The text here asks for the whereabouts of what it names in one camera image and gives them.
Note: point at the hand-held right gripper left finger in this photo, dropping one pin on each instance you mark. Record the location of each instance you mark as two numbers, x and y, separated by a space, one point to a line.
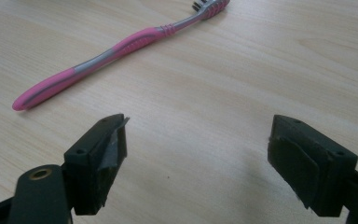
99 161

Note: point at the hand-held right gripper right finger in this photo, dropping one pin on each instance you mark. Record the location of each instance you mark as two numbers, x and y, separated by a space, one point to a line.
313 168

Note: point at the pink and grey toothbrush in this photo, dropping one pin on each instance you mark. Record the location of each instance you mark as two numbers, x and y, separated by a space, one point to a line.
136 42

